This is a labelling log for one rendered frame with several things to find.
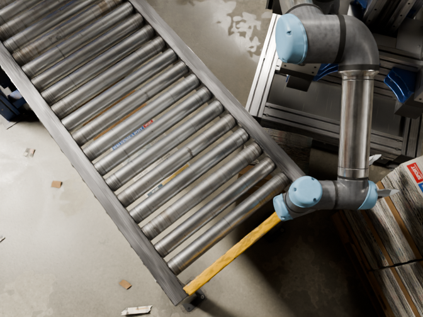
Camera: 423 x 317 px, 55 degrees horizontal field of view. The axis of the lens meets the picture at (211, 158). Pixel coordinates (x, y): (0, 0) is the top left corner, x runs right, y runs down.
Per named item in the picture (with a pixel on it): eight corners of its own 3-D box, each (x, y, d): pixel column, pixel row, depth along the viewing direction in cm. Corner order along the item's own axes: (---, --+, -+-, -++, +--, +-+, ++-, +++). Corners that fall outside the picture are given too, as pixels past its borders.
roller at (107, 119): (192, 73, 143) (191, 65, 138) (79, 151, 134) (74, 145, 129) (183, 64, 145) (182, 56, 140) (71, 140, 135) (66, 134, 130)
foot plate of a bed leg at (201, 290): (211, 297, 189) (211, 297, 188) (186, 317, 186) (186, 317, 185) (193, 274, 193) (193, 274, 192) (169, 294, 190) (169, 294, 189)
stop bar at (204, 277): (303, 203, 122) (304, 202, 120) (189, 298, 113) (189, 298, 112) (296, 195, 123) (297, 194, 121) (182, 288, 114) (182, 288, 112)
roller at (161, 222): (259, 150, 135) (267, 153, 130) (144, 239, 125) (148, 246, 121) (253, 138, 132) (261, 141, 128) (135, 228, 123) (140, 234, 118)
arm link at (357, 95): (374, 19, 105) (364, 204, 111) (332, 19, 105) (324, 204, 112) (394, 10, 93) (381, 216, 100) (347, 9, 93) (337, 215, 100)
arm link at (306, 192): (335, 173, 101) (324, 185, 112) (291, 173, 101) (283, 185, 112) (338, 204, 99) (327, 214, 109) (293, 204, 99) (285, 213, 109)
